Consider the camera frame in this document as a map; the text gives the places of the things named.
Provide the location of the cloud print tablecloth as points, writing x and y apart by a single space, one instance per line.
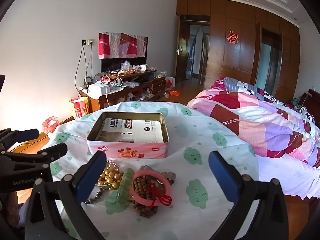
200 130

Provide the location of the orange plastic bag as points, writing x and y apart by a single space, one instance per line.
173 93

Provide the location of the pink waste basket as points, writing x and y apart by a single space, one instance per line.
50 125

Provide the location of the wooden headboard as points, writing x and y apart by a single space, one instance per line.
313 95

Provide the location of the white mug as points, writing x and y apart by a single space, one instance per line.
143 67

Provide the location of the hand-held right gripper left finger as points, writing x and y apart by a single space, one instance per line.
92 173

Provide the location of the white red paper bag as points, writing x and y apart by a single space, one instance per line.
170 83

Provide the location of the wooden wardrobe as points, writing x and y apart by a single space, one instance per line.
237 62

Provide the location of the red yellow carton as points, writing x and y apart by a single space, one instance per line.
80 108

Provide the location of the wooden television cabinet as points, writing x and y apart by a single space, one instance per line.
117 98

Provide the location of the wooden door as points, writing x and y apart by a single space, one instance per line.
181 55

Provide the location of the white bed sheet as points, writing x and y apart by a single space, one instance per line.
287 177

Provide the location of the black television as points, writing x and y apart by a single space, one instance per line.
112 65

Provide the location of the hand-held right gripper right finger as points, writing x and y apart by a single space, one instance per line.
220 172

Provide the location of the red white patchwork cloth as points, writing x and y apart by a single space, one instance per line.
117 45

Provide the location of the white box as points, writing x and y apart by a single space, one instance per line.
98 88

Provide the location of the clear plastic bag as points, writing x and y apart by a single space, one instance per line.
125 65

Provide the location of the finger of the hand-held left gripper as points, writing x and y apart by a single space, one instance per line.
27 134
53 152

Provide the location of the pink bangle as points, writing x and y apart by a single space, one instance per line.
150 172

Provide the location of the red paper decoration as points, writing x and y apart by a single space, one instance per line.
232 37

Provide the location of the wall socket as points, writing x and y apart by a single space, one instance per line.
87 42

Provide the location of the pink tin box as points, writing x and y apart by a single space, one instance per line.
130 150

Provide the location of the patchwork quilt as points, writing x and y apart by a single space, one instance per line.
262 120

